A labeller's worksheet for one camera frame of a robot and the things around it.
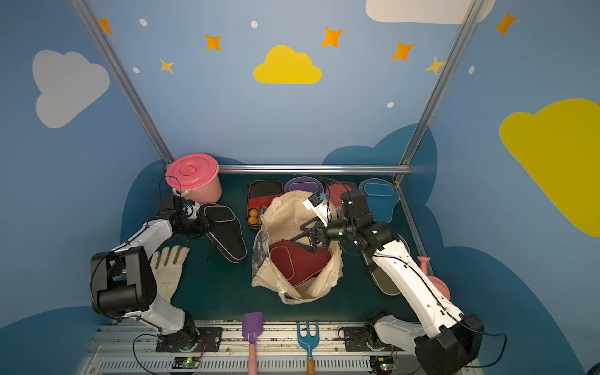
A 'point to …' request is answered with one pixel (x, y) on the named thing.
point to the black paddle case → (225, 232)
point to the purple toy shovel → (252, 330)
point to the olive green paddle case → (381, 280)
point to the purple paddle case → (304, 183)
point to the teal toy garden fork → (309, 342)
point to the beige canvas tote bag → (280, 219)
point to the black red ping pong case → (261, 193)
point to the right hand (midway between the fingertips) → (302, 232)
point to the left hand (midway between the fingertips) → (218, 222)
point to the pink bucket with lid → (197, 174)
